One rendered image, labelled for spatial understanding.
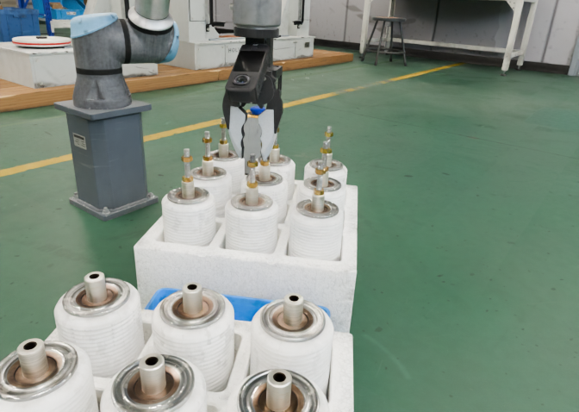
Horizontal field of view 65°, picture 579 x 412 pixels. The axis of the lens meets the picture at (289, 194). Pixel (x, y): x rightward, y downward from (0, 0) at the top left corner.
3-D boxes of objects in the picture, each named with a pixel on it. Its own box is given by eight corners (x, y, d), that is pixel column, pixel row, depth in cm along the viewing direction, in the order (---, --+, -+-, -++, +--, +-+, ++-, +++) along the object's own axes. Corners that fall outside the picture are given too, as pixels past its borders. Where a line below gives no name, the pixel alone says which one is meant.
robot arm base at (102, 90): (62, 103, 125) (56, 65, 121) (111, 95, 136) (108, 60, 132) (93, 112, 116) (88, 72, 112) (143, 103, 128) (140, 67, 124)
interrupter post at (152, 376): (136, 396, 42) (133, 369, 41) (146, 377, 44) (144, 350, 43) (161, 399, 42) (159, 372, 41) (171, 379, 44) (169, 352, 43)
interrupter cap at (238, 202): (261, 216, 78) (261, 213, 77) (222, 207, 80) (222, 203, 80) (279, 200, 84) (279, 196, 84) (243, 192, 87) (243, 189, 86)
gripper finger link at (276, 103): (285, 131, 76) (280, 78, 73) (284, 134, 75) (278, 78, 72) (258, 133, 77) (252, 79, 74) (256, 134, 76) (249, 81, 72)
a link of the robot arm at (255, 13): (277, -2, 66) (222, -4, 67) (276, 32, 68) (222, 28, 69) (285, -1, 73) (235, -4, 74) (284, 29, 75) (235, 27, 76)
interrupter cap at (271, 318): (253, 340, 50) (254, 334, 49) (265, 298, 57) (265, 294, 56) (323, 348, 49) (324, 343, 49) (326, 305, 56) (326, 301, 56)
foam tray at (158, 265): (140, 328, 87) (133, 246, 80) (204, 234, 123) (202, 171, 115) (346, 356, 83) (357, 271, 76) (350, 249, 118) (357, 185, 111)
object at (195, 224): (185, 262, 96) (181, 183, 89) (225, 273, 93) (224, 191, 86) (157, 286, 88) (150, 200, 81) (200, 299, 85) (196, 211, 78)
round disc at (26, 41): (3, 45, 262) (1, 34, 260) (55, 42, 285) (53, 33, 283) (28, 50, 246) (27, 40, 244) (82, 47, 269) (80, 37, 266)
